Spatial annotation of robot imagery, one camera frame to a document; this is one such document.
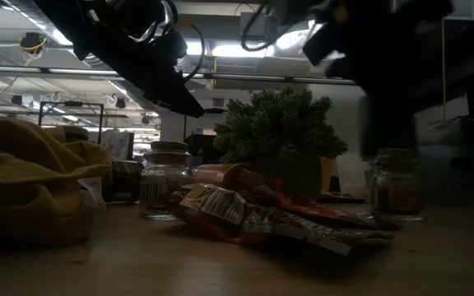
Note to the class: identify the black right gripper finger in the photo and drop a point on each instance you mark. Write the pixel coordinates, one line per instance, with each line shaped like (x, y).
(389, 119)

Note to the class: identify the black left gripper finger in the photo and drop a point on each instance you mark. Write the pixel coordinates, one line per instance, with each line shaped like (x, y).
(171, 96)

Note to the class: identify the cork-lid glass spice jar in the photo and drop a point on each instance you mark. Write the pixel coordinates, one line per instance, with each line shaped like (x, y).
(396, 189)
(165, 181)

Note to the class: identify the orange spice bottle black lid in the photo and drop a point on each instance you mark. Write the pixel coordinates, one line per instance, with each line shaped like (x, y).
(216, 174)

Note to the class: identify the brown-lid spice bottle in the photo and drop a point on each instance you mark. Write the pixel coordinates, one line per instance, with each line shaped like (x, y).
(124, 178)

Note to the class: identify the orange taco seasoning packet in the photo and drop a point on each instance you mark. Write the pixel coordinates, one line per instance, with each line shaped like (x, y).
(298, 203)

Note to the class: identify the brown spice packet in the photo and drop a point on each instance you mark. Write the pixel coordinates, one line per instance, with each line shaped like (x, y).
(229, 209)

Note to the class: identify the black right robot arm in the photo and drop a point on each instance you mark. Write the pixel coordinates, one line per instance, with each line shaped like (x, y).
(467, 61)

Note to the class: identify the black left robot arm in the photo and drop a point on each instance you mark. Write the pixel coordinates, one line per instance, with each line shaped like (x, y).
(68, 20)

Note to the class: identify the long grey overhead beam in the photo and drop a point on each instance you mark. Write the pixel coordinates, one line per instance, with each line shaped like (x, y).
(76, 70)

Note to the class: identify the grey ceiling box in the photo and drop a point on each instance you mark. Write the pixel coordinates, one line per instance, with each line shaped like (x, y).
(257, 26)

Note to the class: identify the artificial succulent plant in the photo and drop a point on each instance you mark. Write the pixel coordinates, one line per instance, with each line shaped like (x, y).
(278, 127)

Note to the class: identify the yellow cloth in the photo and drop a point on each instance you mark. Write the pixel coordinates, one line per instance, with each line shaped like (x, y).
(23, 177)

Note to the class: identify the black metal rack frame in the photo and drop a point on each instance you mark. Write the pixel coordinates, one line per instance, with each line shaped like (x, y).
(71, 103)

